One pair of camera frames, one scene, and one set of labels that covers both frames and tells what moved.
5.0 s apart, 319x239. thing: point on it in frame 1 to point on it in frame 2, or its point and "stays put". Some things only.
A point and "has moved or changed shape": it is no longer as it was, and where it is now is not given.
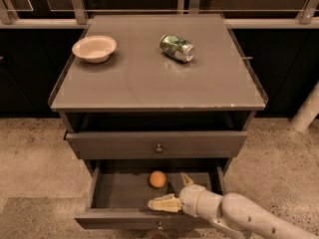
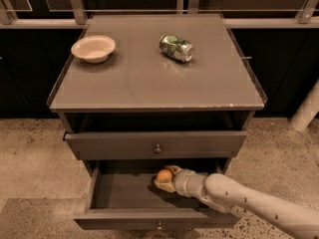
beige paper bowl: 96,49 stays put
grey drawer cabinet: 145,112 stays put
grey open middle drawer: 120,192 stays put
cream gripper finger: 185,179 to 174,168
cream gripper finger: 167,202 to 167,185
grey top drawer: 159,144 stays put
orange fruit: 158,179 has moved or changed shape
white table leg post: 308,113 stays put
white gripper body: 189,196 to 181,181
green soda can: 176,47 stays put
